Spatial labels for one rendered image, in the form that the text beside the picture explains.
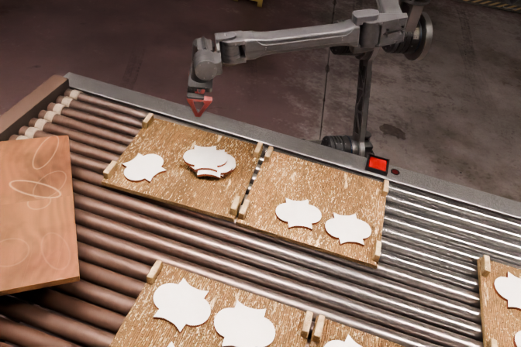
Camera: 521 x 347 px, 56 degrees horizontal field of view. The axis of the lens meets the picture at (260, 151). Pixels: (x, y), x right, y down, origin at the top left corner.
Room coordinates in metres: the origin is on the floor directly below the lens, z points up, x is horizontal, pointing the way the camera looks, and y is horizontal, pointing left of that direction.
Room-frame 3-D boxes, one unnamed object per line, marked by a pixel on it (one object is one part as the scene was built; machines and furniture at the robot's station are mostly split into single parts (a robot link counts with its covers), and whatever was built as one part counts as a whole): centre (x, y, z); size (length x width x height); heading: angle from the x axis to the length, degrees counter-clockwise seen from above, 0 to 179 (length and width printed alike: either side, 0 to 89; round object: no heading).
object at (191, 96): (1.10, 0.19, 1.20); 0.07 x 0.07 x 0.09; 10
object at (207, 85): (1.14, 0.20, 1.28); 0.10 x 0.07 x 0.07; 10
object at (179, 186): (1.14, 0.22, 0.93); 0.41 x 0.35 x 0.02; 82
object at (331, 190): (1.06, -0.20, 0.93); 0.41 x 0.35 x 0.02; 80
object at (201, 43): (1.13, 0.19, 1.34); 0.07 x 0.06 x 0.07; 16
